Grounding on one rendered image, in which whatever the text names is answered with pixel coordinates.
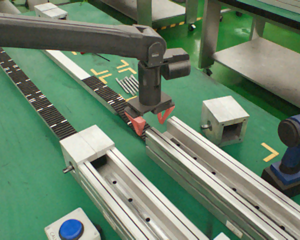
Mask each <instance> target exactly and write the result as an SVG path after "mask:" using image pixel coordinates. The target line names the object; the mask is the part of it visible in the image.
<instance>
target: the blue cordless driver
mask: <svg viewBox="0 0 300 240"><path fill-rule="evenodd" d="M277 132H278V136H279V138H280V140H281V141H282V142H283V143H284V144H285V145H286V146H288V148H287V150H286V152H285V153H284V156H283V158H282V159H281V161H278V162H275V163H272V164H271V165H270V166H269V167H266V168H265V169H264V170H263V172H262V175H261V177H260V178H261V179H263V180H264V181H266V182H267V183H268V184H270V185H271V186H272V187H274V188H275V189H276V190H278V191H279V192H281V193H282V194H283V195H286V196H287V197H288V198H291V197H294V196H296V195H299V194H300V114H298V115H295V116H292V117H288V118H287V119H284V120H282V121H281V122H280V123H279V125H278V129H277Z"/></svg>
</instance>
